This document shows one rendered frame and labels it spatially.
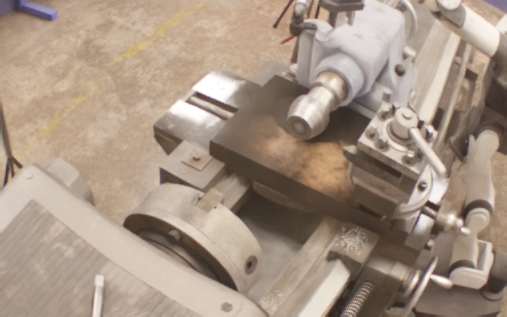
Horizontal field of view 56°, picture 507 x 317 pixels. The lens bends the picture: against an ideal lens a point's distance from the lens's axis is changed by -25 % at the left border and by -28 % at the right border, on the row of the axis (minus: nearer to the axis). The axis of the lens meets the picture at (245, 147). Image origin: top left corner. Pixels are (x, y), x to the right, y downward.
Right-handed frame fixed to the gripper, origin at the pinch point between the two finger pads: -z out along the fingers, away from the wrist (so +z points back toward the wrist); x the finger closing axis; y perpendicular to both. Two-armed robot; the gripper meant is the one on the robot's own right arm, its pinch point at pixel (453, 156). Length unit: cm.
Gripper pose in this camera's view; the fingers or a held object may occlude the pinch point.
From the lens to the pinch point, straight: 219.1
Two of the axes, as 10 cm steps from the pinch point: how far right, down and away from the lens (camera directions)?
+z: 3.2, -5.6, -7.7
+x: -6.8, -7.0, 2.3
